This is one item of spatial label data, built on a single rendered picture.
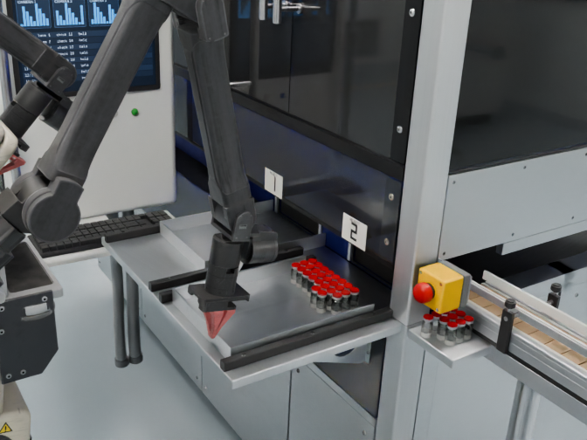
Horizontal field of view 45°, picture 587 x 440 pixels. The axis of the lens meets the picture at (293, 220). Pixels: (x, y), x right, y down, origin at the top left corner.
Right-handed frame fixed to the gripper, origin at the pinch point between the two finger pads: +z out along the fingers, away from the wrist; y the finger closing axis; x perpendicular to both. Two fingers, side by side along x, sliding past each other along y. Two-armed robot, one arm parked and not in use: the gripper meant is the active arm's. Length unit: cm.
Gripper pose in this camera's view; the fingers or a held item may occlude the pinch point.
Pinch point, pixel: (211, 333)
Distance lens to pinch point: 139.3
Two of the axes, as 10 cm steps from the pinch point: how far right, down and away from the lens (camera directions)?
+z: -1.9, 9.4, 3.0
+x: -5.5, -3.5, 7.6
